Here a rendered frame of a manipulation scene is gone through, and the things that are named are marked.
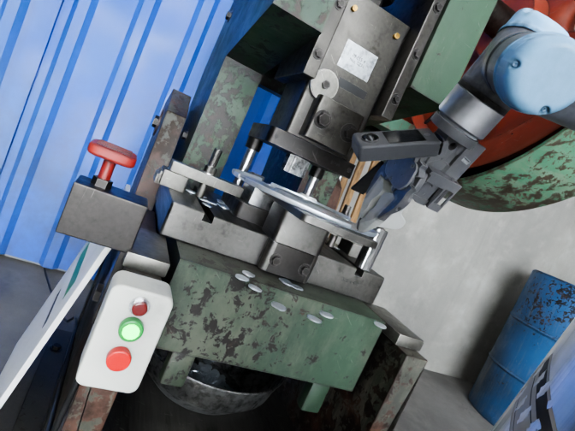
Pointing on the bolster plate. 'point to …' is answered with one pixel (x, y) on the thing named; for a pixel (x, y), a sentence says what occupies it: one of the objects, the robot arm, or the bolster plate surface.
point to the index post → (364, 260)
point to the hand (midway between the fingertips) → (359, 223)
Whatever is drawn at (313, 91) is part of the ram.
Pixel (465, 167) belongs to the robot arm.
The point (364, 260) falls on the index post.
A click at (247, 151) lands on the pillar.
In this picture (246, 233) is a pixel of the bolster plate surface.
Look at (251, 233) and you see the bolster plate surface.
